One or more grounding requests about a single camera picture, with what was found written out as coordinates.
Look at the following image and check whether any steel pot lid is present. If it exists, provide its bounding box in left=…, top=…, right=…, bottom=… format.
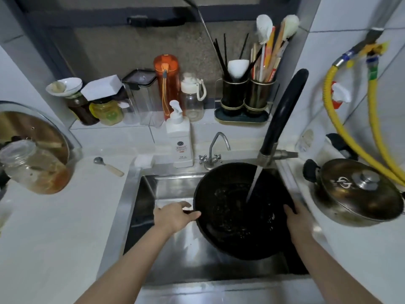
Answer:
left=320, top=158, right=404, bottom=223

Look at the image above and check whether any black and white scrubber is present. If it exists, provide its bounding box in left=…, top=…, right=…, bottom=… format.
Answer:
left=324, top=133, right=359, bottom=161

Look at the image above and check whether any dark brown glass jar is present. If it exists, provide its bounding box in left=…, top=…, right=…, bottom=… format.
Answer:
left=65, top=91, right=100, bottom=126

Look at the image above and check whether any yellow glass jar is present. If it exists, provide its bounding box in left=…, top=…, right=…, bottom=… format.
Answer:
left=89, top=99, right=124, bottom=126

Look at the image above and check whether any clear bottle with white lid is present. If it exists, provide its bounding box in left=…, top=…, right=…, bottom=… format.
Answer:
left=181, top=73, right=207, bottom=122

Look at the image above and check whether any white ceramic bowl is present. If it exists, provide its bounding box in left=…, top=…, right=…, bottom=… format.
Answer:
left=46, top=77, right=84, bottom=97

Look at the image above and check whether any glass pan lid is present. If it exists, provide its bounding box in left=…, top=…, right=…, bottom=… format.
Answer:
left=0, top=101, right=84, bottom=170

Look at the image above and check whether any person's right forearm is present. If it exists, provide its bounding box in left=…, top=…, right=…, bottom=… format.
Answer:
left=293, top=235, right=384, bottom=304

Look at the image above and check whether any stainless steel sink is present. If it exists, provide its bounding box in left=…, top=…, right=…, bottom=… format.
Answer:
left=97, top=160, right=333, bottom=286

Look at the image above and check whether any white sponge block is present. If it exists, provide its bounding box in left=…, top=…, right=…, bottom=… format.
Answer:
left=134, top=154, right=155, bottom=169

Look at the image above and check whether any white and red wall hook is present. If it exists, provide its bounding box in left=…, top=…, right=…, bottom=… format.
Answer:
left=330, top=81, right=352, bottom=110

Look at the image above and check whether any small chrome tap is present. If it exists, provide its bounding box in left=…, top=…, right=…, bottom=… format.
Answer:
left=198, top=132, right=231, bottom=171

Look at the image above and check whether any thin yellow gas hose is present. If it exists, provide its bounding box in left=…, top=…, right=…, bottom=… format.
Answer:
left=366, top=60, right=405, bottom=182

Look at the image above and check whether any metal ladle handle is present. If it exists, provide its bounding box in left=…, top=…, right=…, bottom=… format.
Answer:
left=180, top=0, right=219, bottom=58

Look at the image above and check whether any thick yellow gas hose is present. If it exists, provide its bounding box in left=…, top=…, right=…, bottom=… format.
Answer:
left=322, top=64, right=405, bottom=187

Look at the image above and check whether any black window handle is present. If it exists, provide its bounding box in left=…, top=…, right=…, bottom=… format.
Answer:
left=127, top=15, right=186, bottom=28

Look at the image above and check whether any black utensil holder cup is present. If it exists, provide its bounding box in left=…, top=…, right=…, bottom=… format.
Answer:
left=245, top=78, right=276, bottom=111
left=221, top=76, right=249, bottom=110

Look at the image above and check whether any bunch of wooden chopsticks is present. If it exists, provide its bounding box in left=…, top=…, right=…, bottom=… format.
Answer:
left=250, top=26, right=289, bottom=83

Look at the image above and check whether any dark green holder tray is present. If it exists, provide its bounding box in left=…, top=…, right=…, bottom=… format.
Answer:
left=214, top=78, right=274, bottom=125

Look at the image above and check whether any white ceramic soup spoon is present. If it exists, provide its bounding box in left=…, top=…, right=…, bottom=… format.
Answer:
left=227, top=59, right=251, bottom=78

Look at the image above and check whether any person's left forearm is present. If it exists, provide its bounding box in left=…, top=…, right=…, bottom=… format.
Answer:
left=74, top=225, right=175, bottom=304

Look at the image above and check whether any white fluffy cleaning brush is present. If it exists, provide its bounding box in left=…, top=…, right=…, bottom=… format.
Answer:
left=277, top=14, right=300, bottom=60

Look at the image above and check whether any large empty glass jar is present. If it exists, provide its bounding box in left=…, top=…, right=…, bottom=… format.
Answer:
left=0, top=139, right=72, bottom=195

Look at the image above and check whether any orange water bottle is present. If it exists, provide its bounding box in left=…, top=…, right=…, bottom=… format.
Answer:
left=153, top=54, right=181, bottom=121

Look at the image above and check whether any person's left hand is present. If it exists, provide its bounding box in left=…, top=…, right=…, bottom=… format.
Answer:
left=153, top=201, right=202, bottom=235

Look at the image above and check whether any gas pipe valve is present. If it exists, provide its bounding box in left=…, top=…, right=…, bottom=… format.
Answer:
left=332, top=27, right=390, bottom=69

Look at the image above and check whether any dark window frame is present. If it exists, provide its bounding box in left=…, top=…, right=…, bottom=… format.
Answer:
left=3, top=0, right=304, bottom=102

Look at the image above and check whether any white pump soap bottle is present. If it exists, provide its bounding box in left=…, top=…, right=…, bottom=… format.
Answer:
left=165, top=100, right=194, bottom=169

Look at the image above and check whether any white bottle brush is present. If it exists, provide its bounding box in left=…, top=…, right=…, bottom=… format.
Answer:
left=255, top=14, right=274, bottom=82

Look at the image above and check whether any steel cooking pot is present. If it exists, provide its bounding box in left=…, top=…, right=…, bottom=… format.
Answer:
left=302, top=158, right=405, bottom=227

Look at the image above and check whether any clear container with black lid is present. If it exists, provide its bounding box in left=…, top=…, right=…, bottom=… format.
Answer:
left=121, top=69, right=158, bottom=126

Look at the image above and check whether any black gooseneck faucet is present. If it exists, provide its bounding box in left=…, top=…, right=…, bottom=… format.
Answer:
left=256, top=68, right=309, bottom=169

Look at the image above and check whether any white cardboard box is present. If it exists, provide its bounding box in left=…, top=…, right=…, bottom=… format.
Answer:
left=80, top=75, right=124, bottom=102

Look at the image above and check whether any bunch of black chopsticks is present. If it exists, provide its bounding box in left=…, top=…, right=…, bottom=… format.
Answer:
left=213, top=33, right=263, bottom=79

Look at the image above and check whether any spoon with cream handle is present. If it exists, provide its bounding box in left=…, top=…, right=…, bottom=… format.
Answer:
left=93, top=156, right=125, bottom=178

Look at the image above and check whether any person's right hand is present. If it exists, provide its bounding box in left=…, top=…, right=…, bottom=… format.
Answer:
left=283, top=199, right=317, bottom=248

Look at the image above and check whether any black wok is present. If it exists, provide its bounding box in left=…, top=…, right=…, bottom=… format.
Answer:
left=193, top=163, right=298, bottom=261

